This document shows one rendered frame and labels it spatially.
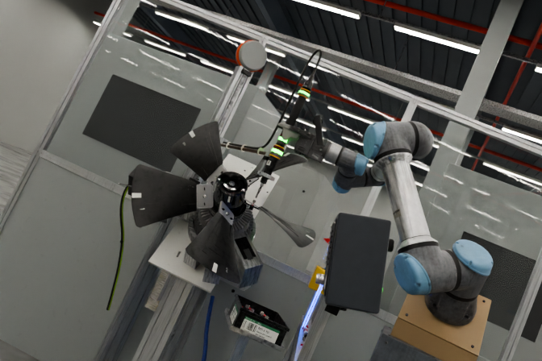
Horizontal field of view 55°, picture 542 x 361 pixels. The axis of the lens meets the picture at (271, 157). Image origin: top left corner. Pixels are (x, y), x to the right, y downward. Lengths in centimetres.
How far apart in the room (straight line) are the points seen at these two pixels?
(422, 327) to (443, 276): 20
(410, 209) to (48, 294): 200
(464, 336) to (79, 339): 191
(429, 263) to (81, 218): 191
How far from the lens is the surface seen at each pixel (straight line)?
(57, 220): 295
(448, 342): 165
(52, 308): 296
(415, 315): 166
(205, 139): 210
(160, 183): 190
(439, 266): 151
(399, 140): 162
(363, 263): 109
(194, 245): 171
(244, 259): 189
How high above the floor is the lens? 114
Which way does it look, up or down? 7 degrees up
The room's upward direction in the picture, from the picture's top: 25 degrees clockwise
